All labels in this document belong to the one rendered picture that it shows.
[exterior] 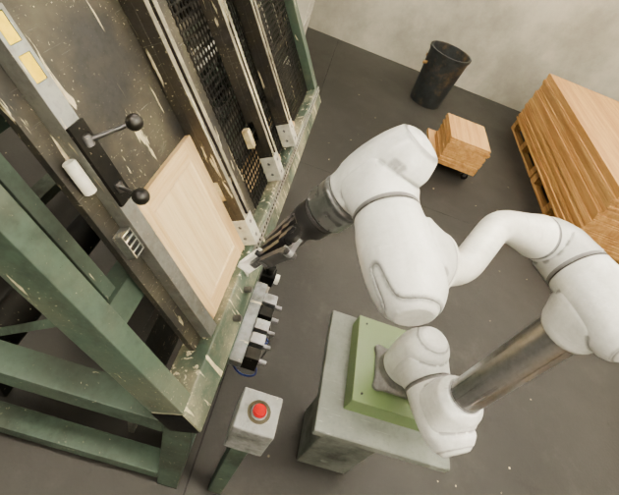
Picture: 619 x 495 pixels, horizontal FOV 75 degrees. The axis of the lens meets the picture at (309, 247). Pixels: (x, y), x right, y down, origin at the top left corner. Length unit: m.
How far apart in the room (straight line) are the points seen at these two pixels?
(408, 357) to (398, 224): 0.89
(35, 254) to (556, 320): 1.03
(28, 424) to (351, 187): 1.73
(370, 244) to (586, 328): 0.56
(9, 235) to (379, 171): 0.63
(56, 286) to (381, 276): 0.63
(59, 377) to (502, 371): 1.23
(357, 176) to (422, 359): 0.86
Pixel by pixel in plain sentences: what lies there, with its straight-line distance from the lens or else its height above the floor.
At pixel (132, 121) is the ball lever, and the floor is 1.55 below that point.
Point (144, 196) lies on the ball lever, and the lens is 0.94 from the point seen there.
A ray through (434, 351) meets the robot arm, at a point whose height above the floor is 1.10.
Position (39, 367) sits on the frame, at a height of 0.79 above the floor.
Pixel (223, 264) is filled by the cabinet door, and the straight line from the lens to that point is 1.47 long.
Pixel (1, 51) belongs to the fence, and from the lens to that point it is 0.97.
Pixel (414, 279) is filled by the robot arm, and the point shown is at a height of 1.75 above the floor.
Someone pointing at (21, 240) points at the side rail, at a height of 1.45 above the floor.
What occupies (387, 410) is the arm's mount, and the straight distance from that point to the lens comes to 1.52.
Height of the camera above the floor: 2.10
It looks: 45 degrees down
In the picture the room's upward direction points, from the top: 25 degrees clockwise
